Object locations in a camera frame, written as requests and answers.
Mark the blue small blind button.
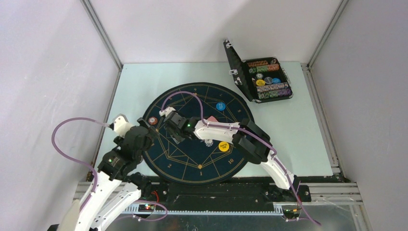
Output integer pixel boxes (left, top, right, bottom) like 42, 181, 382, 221
216, 102, 226, 111

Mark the yellow big blind button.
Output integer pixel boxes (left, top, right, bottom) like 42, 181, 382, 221
218, 141, 230, 152

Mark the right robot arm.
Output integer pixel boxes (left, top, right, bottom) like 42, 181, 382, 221
159, 107, 299, 201

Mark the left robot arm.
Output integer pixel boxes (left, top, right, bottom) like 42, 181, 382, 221
48, 125, 157, 231

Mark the blue white chip stack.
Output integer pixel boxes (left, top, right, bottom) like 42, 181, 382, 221
204, 140, 213, 147

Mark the pink playing card deck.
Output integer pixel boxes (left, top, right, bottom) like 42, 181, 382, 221
207, 116, 218, 123

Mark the round dark poker mat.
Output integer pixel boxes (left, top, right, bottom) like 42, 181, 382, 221
143, 82, 254, 185

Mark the yellow button in case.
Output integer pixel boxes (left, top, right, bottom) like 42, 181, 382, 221
255, 79, 266, 87

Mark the black poker chip case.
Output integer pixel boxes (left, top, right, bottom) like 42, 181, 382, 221
223, 39, 293, 103

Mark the blue button in case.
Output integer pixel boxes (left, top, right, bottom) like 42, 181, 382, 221
272, 78, 281, 84

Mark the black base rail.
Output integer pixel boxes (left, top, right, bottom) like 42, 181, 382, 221
141, 177, 312, 212

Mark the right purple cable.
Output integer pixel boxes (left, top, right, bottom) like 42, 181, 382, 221
160, 91, 322, 227

